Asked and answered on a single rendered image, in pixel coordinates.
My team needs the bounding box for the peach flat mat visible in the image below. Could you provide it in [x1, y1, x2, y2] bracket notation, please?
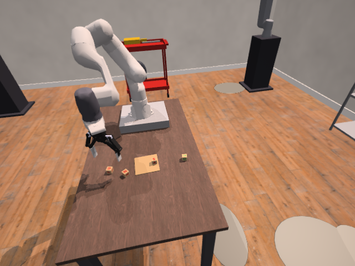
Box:
[134, 154, 160, 175]

